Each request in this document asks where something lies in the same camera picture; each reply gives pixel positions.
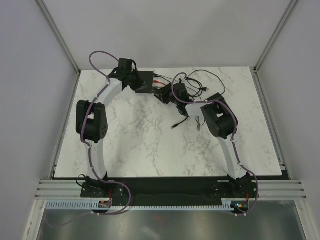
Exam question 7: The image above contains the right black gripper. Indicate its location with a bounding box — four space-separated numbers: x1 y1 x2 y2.
152 82 180 106

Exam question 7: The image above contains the black network switch box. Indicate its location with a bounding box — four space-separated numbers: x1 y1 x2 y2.
135 71 154 94

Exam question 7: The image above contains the red ethernet cable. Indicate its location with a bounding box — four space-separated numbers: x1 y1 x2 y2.
153 79 169 89

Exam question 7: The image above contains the black ethernet cable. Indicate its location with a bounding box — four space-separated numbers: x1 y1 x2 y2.
170 116 189 130

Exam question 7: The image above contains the grey ethernet cable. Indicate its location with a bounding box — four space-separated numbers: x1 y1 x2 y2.
194 115 204 131

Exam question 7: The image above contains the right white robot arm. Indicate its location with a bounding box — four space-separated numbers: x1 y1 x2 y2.
152 83 251 197

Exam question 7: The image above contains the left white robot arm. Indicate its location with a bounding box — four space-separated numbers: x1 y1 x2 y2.
75 66 145 197

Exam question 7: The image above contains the black power adapter brick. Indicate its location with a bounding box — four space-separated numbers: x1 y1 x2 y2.
206 93 226 104

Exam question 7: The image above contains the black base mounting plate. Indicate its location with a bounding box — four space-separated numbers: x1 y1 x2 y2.
80 177 258 206

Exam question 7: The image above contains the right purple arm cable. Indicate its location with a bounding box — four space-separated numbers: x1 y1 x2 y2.
172 72 259 217

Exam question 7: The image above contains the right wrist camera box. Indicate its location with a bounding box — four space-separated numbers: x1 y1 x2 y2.
173 83 189 102

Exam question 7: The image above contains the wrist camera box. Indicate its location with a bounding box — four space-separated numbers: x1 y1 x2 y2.
173 83 189 102
118 58 137 72

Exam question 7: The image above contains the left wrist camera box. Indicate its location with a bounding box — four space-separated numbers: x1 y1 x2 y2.
118 58 137 72

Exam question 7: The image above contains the black power cord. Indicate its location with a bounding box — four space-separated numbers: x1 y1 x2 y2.
174 69 227 99

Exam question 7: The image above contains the left aluminium frame post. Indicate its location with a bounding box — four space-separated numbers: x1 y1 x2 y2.
34 0 81 77

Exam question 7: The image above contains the aluminium frame post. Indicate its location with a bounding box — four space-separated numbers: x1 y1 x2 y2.
34 0 81 77
252 0 300 75

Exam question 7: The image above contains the white slotted cable duct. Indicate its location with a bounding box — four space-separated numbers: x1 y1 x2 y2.
45 199 249 211

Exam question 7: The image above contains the aluminium front rail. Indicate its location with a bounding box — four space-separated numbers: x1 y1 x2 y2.
35 180 307 201

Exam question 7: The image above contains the right aluminium frame post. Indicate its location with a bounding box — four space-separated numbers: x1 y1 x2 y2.
252 0 300 75

